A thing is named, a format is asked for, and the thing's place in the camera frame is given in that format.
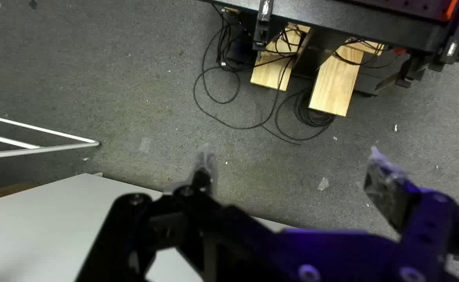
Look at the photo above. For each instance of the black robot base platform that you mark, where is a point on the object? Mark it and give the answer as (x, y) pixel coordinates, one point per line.
(375, 23)

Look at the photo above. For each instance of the black metal clamp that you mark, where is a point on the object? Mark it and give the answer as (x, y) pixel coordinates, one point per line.
(449, 47)
(264, 23)

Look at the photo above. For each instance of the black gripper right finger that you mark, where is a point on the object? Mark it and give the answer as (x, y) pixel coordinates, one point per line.
(433, 219)

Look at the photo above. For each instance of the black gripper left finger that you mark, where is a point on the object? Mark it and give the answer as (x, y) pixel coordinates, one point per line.
(223, 235)

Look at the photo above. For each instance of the silver metal rail frame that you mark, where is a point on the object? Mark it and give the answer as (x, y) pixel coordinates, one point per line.
(57, 136)

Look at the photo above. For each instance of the light wooden block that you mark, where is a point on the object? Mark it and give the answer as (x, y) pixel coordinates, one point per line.
(336, 86)
(273, 70)

